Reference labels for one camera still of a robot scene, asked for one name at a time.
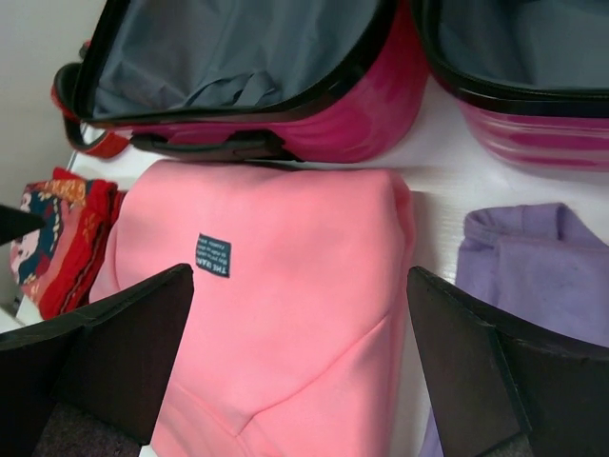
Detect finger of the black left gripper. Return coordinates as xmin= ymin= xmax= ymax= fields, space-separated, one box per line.
xmin=0 ymin=205 xmax=46 ymax=246

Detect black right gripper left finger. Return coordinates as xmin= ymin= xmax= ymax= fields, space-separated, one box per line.
xmin=1 ymin=264 xmax=193 ymax=456

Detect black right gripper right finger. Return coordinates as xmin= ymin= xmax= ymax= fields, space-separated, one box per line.
xmin=407 ymin=267 xmax=608 ymax=456

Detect purple shirt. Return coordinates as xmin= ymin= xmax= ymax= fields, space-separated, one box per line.
xmin=421 ymin=204 xmax=608 ymax=456

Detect pink hoodie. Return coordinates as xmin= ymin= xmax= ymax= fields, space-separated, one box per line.
xmin=90 ymin=161 xmax=415 ymax=456

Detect red patterned folded blanket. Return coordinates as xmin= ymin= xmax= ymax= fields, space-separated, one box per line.
xmin=10 ymin=168 xmax=126 ymax=320

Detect red black headphones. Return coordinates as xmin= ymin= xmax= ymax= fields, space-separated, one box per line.
xmin=50 ymin=38 xmax=133 ymax=159

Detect pink hard-shell suitcase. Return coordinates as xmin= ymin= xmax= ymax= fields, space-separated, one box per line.
xmin=92 ymin=0 xmax=608 ymax=168

